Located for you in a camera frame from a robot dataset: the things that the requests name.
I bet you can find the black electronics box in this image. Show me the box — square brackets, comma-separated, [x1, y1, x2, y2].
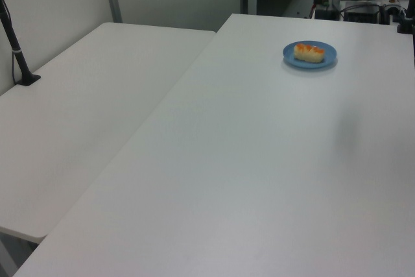
[342, 1, 382, 25]

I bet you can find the black clamp mount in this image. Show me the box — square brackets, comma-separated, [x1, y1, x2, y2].
[396, 0, 415, 35]

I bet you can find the blue round plate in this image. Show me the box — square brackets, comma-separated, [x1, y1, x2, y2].
[282, 40, 338, 69]

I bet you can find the black camera stand pole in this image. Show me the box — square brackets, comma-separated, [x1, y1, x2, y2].
[0, 0, 42, 87]

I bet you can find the small black box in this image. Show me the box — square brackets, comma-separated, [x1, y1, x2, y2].
[314, 7, 340, 21]

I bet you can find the bread with orange topping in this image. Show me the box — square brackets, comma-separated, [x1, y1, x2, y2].
[293, 43, 326, 64]

